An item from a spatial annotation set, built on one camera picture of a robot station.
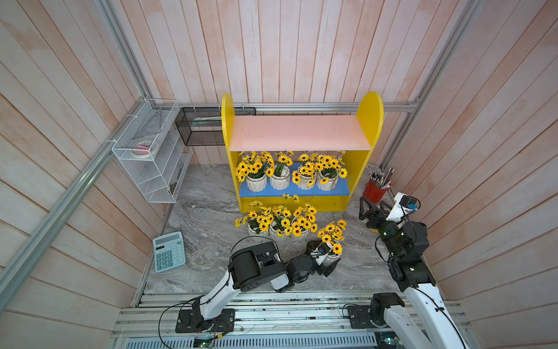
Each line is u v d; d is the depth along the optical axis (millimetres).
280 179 880
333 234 778
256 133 762
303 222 816
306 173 825
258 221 845
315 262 780
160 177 773
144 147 742
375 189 990
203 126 880
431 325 456
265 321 750
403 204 601
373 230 649
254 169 841
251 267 536
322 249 742
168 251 878
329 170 865
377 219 628
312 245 817
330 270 781
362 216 661
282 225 835
